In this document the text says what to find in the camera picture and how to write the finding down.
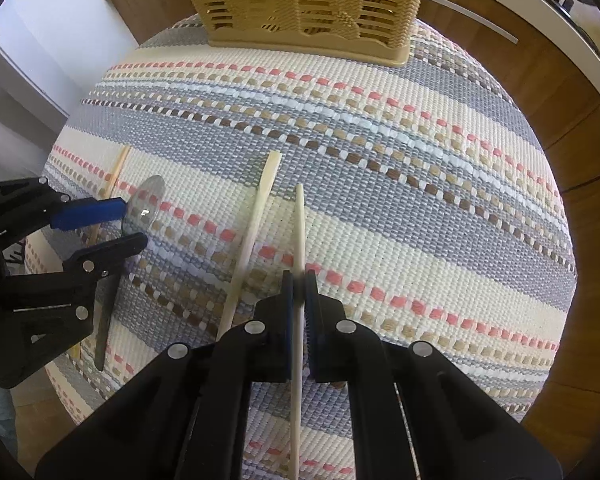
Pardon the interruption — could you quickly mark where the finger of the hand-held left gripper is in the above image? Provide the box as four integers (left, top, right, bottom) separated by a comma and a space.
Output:
0, 233, 149, 389
0, 176, 127, 241

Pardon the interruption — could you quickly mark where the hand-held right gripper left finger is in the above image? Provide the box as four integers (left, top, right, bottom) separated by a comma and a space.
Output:
34, 269, 301, 480

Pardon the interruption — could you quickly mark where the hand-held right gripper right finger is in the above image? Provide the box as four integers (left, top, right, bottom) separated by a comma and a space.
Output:
302, 269, 563, 480

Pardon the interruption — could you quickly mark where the grey translucent plastic spoon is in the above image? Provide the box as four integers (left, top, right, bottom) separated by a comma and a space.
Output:
93, 175, 167, 372

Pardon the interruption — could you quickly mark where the wooden chopstick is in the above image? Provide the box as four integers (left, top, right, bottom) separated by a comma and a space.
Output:
70, 146, 132, 361
215, 151, 282, 341
287, 184, 306, 480

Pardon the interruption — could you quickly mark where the yellow plastic slotted basket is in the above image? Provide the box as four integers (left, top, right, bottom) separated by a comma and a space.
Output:
172, 0, 431, 68

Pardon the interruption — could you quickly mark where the striped woven table mat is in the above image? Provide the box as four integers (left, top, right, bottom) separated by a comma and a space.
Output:
22, 12, 578, 480

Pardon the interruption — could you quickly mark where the black gas cooktop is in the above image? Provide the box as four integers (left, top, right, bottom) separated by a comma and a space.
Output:
497, 0, 600, 68

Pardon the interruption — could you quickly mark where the black power cable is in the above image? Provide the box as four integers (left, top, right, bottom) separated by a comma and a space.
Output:
560, 172, 600, 194

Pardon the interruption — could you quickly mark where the silver cabinet handle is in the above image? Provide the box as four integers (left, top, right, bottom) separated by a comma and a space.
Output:
428, 0, 519, 45

